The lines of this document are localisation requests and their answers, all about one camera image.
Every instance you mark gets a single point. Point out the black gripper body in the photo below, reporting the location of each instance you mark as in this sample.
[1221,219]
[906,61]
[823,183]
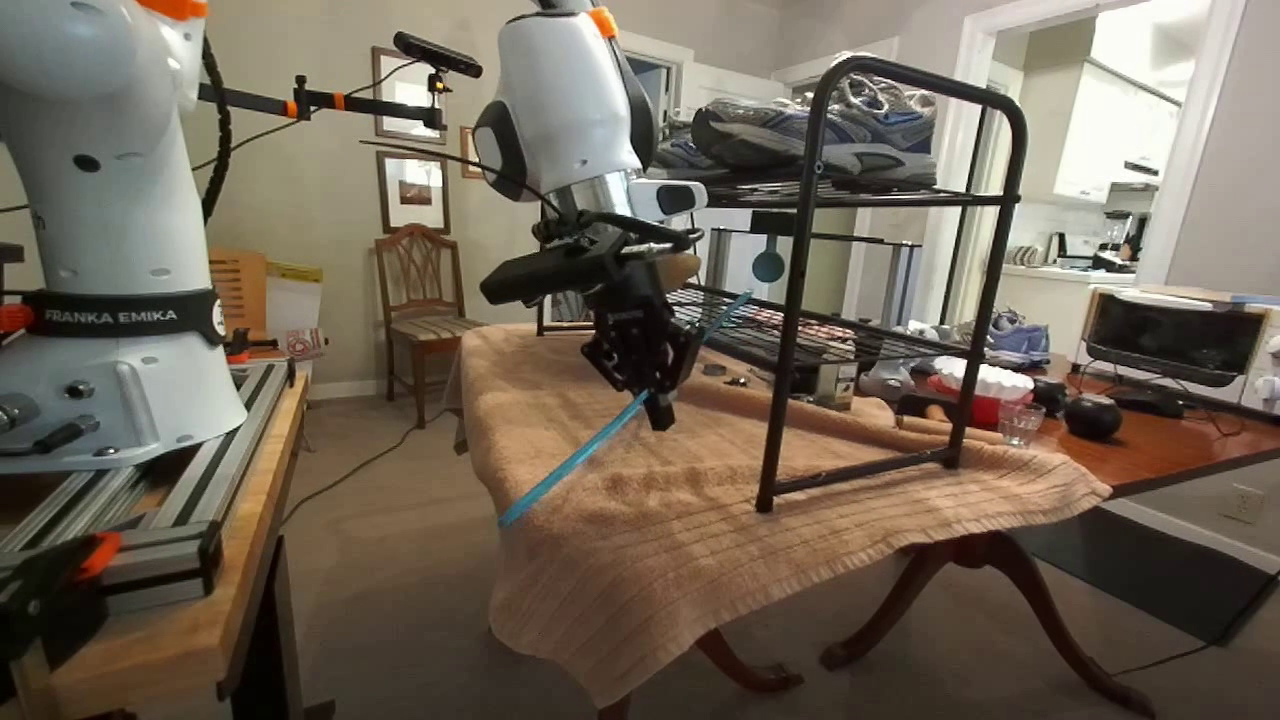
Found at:
[642,335]

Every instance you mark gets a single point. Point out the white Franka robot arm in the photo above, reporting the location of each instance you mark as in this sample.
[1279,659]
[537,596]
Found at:
[104,200]

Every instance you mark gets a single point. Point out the black metal shoe rack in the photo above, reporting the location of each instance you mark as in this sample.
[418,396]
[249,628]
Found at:
[786,335]

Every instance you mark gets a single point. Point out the tan ribbed towel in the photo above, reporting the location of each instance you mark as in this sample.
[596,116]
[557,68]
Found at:
[642,572]

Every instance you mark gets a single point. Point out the small glass jar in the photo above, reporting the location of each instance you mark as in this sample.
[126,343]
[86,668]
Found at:
[838,372]

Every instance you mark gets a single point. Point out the wooden chair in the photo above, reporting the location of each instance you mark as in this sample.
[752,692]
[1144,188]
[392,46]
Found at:
[420,314]

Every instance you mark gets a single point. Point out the dark grey sneaker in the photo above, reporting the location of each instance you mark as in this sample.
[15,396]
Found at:
[815,145]

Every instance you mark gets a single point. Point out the dark framed landscape picture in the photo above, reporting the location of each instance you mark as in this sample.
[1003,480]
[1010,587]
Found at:
[413,193]

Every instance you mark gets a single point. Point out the red white container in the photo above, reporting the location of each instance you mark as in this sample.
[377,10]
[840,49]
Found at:
[983,385]

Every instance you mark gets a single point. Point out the grey sneaker with white laces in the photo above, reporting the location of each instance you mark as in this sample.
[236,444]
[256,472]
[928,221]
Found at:
[887,114]

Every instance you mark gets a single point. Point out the framed picture with white mat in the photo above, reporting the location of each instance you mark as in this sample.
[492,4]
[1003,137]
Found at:
[406,95]

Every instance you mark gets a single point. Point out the clear drinking glass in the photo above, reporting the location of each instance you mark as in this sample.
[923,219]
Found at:
[1020,421]

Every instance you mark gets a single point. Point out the blue cloth bundle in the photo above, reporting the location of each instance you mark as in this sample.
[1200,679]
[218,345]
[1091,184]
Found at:
[1020,343]

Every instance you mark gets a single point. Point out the black boom with orange clamp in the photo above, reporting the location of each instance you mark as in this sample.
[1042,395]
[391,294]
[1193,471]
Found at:
[345,104]

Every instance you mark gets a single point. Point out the cardboard box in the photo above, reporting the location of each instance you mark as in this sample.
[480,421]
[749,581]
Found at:
[264,301]

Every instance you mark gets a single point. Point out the black round object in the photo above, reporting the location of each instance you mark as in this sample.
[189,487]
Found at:
[1094,416]

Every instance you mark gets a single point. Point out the wooden workbench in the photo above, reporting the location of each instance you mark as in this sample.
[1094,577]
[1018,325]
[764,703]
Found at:
[203,627]

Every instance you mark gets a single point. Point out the white toaster oven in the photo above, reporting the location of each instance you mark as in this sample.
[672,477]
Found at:
[1173,343]

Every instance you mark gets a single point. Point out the black floor mat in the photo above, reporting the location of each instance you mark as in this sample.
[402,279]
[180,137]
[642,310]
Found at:
[1161,567]

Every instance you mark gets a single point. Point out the black orange clamp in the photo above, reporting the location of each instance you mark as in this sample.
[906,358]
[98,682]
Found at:
[55,587]

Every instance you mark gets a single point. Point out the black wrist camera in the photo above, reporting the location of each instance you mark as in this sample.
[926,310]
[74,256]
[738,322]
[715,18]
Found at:
[542,272]

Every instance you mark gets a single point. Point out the black bar camera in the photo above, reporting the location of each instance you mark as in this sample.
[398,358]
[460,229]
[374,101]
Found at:
[439,53]

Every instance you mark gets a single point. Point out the aluminium rail base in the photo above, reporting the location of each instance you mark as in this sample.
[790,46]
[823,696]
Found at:
[162,492]

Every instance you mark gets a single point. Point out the dark wooden pedestal table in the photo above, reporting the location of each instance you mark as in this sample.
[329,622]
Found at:
[1161,454]

